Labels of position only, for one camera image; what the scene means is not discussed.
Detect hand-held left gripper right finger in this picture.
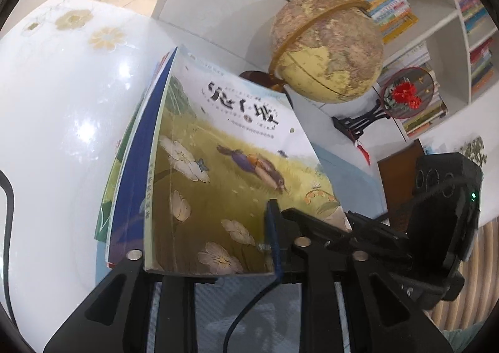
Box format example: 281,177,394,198
264,199,455,353

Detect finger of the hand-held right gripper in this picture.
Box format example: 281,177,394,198
345,210,414,260

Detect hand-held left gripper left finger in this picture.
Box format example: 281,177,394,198
43,249,219,353

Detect meadow picture book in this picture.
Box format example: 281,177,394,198
143,45,353,276

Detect green books stack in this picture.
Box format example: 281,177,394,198
94,56,172,244

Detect dark blue book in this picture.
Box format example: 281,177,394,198
106,48,178,270

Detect person's right forearm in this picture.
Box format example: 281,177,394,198
440,324,484,353

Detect wooden cabinet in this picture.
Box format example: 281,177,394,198
376,138,427,229

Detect potted plant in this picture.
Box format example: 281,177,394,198
459,135,489,168

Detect red tassel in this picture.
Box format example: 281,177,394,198
351,136,372,165

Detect wooden slatted panel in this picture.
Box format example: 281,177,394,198
431,218,499,332

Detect decorative fan on black stand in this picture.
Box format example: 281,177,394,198
331,67,438,143

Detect antique style globe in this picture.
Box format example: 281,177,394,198
238,0,385,105

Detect black cable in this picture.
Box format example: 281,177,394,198
0,169,19,324
223,273,282,353

